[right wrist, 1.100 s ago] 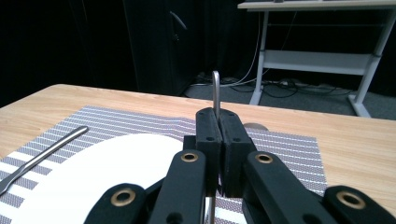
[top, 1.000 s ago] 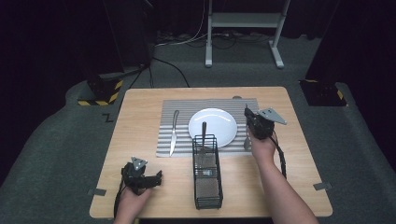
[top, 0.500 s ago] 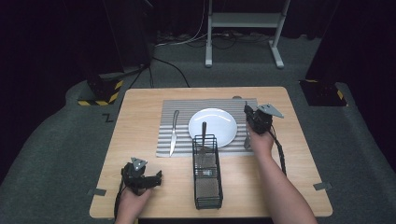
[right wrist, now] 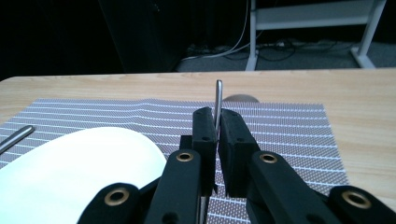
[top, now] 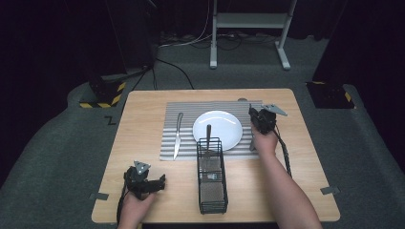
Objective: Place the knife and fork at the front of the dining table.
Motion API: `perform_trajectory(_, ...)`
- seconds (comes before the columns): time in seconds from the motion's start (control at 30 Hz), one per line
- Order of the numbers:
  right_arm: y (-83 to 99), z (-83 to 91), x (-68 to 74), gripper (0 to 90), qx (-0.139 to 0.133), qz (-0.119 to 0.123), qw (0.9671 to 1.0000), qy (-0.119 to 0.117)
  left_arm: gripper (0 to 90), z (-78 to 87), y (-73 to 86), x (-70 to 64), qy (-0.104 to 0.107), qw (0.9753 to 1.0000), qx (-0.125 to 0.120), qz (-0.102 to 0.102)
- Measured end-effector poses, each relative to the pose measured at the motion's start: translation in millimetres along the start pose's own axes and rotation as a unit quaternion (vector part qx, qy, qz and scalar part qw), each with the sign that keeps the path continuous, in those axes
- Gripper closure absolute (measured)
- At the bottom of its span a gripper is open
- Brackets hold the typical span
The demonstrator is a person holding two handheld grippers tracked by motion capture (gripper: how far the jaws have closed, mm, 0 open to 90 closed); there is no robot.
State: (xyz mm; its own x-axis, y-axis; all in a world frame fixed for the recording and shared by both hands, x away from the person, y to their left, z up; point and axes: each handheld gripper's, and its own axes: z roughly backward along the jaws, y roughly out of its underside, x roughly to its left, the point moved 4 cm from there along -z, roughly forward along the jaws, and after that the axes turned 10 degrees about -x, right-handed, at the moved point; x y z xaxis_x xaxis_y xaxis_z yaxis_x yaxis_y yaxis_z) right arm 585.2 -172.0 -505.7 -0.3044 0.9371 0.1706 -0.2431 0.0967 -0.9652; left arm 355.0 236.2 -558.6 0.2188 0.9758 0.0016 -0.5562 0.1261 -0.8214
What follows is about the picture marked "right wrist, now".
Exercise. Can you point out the black cabinet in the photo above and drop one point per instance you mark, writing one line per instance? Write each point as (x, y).
(146, 34)

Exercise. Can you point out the white round plate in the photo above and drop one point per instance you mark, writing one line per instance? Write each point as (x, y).
(77, 168)

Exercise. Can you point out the white metal stand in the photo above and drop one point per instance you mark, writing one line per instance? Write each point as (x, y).
(311, 17)

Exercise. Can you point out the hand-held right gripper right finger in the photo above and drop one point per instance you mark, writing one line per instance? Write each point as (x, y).
(235, 146)

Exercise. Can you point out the grey striped placemat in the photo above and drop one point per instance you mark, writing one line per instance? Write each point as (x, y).
(280, 137)

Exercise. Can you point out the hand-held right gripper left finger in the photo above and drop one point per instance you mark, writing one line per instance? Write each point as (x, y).
(205, 130)

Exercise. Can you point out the round metal table grommet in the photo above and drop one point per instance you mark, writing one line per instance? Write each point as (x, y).
(241, 99)

